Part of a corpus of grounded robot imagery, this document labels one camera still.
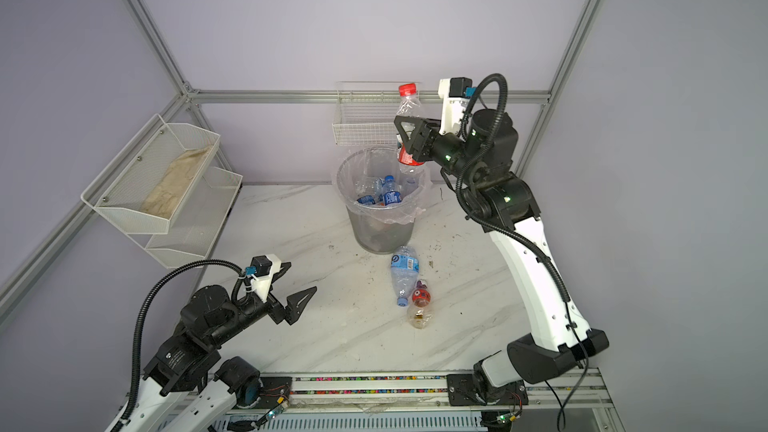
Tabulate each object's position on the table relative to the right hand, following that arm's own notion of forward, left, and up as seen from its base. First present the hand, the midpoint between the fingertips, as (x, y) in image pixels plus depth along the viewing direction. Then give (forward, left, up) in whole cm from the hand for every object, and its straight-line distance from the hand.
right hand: (399, 118), depth 55 cm
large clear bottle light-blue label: (-3, -1, -52) cm, 52 cm away
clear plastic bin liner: (+23, +8, -30) cm, 39 cm away
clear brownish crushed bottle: (-17, -6, -55) cm, 58 cm away
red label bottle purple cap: (-12, -6, -51) cm, 53 cm away
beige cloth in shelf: (+2, +61, -24) cm, 65 cm away
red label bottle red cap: (+19, -3, -33) cm, 38 cm away
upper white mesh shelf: (+6, +66, -23) cm, 70 cm away
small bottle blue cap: (+12, +3, -33) cm, 35 cm away
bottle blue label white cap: (+14, +11, -38) cm, 41 cm away
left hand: (-18, +23, -30) cm, 42 cm away
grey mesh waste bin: (+5, +6, -41) cm, 42 cm away
